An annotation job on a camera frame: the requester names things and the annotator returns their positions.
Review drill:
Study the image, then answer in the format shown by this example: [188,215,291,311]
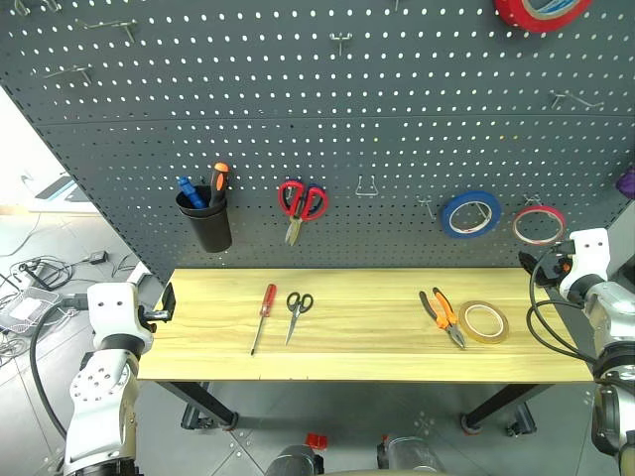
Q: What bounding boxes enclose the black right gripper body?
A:
[537,241,572,289]

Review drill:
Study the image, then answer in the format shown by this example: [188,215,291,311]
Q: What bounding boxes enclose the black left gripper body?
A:
[137,299,165,333]

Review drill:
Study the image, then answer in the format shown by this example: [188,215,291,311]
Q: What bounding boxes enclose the dark grey metal pegboard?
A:
[0,0,635,285]

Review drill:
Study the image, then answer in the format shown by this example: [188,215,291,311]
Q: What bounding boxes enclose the thin red tape roll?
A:
[511,204,568,247]

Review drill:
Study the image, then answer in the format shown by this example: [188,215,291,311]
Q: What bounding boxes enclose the tan tape roll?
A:
[456,299,510,345]

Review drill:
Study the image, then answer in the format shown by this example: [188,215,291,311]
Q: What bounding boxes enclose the black plastic cup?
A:
[174,184,233,254]

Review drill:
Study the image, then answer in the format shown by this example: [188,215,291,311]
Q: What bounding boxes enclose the blue tape roll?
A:
[440,189,504,241]

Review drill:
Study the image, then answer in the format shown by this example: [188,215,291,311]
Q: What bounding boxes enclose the black table leg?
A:
[458,383,553,437]
[157,380,240,431]

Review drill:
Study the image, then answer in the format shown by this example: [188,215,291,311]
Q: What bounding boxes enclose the orange and black pliers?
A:
[418,287,468,351]

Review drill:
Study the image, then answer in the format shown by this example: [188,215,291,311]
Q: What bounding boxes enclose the purple object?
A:
[615,165,635,201]

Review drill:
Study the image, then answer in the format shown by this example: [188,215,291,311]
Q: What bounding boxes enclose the orange and black screwdriver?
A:
[206,162,232,209]

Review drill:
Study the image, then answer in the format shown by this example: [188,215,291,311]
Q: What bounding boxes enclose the white and blue box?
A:
[33,172,91,203]

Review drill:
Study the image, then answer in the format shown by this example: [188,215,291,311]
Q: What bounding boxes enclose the dark rounded cylinder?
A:
[264,443,325,476]

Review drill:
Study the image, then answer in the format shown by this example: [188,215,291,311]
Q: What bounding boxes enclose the grey metallic cylinder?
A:
[375,434,448,473]

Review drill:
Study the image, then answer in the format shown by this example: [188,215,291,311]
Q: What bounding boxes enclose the large red tape roll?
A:
[492,0,594,35]

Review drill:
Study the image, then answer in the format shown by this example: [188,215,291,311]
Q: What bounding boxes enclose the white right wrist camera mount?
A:
[558,227,611,295]

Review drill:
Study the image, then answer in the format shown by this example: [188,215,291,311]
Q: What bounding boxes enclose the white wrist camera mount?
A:
[558,227,611,295]
[86,282,155,349]

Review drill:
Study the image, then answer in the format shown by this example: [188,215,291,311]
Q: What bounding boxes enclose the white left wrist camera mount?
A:
[86,282,155,349]

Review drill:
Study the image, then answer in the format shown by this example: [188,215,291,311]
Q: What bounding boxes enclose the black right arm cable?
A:
[526,246,604,371]

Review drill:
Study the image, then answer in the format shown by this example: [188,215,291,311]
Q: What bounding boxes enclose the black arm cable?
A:
[28,293,96,438]
[526,246,604,371]

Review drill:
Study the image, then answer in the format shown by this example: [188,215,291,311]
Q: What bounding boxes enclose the red handled screwdriver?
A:
[249,283,278,357]

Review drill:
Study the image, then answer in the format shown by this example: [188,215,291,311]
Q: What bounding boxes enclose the blue handled tool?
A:
[177,176,208,210]

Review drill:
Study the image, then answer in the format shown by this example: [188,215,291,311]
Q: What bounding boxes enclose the tangle of floor cables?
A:
[0,255,75,298]

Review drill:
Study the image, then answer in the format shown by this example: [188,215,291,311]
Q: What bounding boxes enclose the wire mesh basket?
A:
[0,288,62,335]

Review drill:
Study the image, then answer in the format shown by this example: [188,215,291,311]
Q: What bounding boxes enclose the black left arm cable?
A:
[28,293,96,438]

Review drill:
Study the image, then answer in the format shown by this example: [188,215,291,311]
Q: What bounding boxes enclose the black handled scissors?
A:
[283,291,316,347]

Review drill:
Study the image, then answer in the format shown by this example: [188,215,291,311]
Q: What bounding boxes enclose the red handled scissors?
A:
[277,179,330,248]

